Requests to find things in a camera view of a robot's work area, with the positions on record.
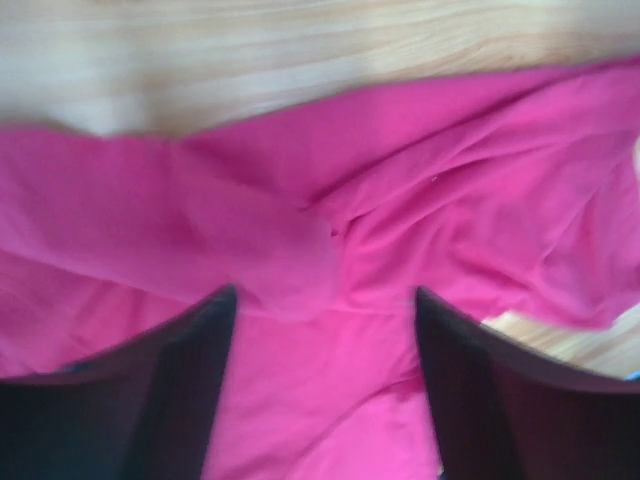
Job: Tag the pink t shirt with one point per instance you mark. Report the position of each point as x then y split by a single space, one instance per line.
501 192

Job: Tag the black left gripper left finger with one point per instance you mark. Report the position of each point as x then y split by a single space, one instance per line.
144 409

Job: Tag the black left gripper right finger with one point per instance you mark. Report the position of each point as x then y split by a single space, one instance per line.
502 411

